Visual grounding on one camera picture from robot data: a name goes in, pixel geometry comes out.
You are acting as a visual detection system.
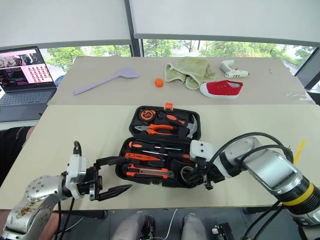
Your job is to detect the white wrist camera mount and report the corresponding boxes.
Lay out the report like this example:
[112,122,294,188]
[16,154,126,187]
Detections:
[189,139,218,161]
[64,153,89,200]

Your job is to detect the white roller blind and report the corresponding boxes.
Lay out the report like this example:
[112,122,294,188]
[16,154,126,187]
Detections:
[128,0,320,48]
[0,0,133,49]

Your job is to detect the orange handled pliers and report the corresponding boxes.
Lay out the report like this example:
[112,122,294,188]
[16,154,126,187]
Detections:
[134,123,175,136]

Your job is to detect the dark window frame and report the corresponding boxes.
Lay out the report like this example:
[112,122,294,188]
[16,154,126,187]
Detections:
[294,46,320,91]

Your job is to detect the black orange tool case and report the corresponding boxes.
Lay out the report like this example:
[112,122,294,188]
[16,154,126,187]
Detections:
[114,101,202,189]

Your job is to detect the green cloth towel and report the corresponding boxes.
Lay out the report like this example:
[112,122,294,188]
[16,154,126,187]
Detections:
[163,57,217,91]

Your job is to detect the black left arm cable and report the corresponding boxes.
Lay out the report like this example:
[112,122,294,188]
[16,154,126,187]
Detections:
[55,140,83,240]

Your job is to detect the orange black tape measure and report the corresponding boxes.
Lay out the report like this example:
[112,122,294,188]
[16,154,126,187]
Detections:
[138,109,158,122]

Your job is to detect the white glue gun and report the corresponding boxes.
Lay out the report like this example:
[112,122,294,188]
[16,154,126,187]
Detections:
[219,59,251,79]

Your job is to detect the red canvas shoe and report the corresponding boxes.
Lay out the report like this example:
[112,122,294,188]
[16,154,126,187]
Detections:
[199,79,244,99]

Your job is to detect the orange voltage tester pen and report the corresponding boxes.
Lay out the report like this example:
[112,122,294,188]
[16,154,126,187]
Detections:
[124,152,161,162]

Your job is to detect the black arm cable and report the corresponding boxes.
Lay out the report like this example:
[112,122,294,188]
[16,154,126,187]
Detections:
[206,131,295,240]
[55,140,83,240]

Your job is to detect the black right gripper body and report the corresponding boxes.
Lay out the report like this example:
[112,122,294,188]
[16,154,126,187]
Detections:
[189,156,226,191]

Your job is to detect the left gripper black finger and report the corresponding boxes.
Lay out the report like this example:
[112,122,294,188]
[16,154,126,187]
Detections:
[96,183,133,202]
[95,155,131,170]

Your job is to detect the yellow zip tie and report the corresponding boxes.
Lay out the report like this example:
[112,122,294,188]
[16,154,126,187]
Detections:
[292,139,307,166]

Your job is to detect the thin black screwdriver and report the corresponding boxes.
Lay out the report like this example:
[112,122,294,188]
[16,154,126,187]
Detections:
[141,149,169,156]

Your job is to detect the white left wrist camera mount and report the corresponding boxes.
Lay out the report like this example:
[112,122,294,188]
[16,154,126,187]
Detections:
[64,153,89,200]

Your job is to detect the grey window pillar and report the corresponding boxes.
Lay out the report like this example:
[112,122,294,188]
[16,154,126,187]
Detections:
[124,0,145,58]

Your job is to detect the purple silicone spatula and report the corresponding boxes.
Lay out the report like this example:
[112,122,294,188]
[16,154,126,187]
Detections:
[72,67,141,96]

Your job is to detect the blue round object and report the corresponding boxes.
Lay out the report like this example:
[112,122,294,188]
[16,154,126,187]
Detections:
[53,74,67,89]

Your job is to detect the thin white cable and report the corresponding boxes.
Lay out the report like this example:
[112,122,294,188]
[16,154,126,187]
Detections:
[149,208,179,240]

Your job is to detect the large orange black screwdriver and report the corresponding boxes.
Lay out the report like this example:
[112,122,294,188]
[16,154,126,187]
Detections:
[128,140,183,151]

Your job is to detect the open grey laptop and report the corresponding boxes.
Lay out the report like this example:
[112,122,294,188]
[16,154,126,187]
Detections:
[0,45,58,123]

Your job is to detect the black white box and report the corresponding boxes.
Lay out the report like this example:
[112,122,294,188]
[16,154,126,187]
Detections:
[211,222,235,240]

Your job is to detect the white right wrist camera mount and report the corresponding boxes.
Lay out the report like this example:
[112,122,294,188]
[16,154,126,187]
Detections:
[189,139,218,161]

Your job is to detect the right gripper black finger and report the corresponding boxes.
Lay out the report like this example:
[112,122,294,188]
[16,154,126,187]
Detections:
[174,160,200,174]
[185,174,205,189]

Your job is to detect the silver robot right leg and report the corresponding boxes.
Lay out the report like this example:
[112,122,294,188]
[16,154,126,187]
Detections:
[180,212,208,240]

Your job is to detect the black orange claw hammer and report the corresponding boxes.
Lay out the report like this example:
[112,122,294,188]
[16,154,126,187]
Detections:
[159,111,199,140]

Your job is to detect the person in black shirt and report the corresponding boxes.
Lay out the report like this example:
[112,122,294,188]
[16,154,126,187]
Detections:
[0,125,36,187]

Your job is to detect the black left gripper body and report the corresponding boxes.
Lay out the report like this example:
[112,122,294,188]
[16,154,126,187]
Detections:
[75,162,104,202]

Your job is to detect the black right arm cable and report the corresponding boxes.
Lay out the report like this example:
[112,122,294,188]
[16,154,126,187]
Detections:
[206,131,295,240]

